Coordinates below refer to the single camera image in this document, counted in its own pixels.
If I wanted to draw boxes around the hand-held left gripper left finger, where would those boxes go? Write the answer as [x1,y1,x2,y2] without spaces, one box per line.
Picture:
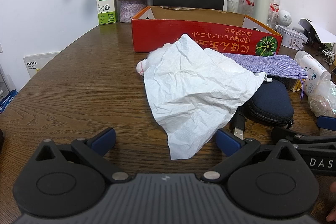
[35,127,130,184]

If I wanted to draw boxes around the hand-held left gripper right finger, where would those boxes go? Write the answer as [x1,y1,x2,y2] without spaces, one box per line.
[201,128,302,184]

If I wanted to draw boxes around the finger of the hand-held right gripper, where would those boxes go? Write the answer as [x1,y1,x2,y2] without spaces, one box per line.
[271,126,336,146]
[316,115,336,131]

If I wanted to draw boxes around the navy zip case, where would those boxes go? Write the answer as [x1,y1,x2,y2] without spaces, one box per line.
[241,80,295,127]

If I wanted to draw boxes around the white tissue paper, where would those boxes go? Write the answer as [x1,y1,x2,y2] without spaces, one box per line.
[144,33,267,161]

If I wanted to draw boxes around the purple woven drawstring pouch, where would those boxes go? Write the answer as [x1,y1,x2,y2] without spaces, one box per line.
[222,53,308,100]

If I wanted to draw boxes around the white plush toy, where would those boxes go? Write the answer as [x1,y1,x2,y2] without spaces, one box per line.
[136,43,172,77]

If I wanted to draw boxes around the red cardboard box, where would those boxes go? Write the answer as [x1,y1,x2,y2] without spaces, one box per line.
[131,6,283,56]

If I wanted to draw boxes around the wooden desktop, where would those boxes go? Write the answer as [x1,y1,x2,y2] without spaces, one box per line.
[0,20,336,224]

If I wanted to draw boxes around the person's right hand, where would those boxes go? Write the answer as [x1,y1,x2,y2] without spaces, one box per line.
[325,182,336,222]

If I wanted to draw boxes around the iridescent plastic bag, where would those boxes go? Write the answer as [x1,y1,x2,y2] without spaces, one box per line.
[308,80,336,118]

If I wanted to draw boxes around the white bottle with cloud print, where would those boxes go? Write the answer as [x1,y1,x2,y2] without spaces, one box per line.
[294,51,332,96]

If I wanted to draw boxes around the white board with label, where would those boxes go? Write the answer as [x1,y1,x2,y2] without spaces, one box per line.
[23,51,61,78]

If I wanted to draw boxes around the blue and white box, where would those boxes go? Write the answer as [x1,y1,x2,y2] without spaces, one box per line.
[0,89,18,113]

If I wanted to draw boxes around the white round speaker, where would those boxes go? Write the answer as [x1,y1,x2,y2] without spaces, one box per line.
[277,9,292,28]

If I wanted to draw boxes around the white thermos flask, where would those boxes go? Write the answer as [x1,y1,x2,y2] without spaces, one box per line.
[252,0,273,25]

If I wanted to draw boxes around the clear drinking glass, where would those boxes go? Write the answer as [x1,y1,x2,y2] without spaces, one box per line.
[226,0,246,14]

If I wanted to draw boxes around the black usb cable plug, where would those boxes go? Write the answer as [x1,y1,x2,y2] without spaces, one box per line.
[230,111,247,140]

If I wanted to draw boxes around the black tangled cables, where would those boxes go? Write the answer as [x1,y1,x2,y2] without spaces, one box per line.
[318,42,336,67]

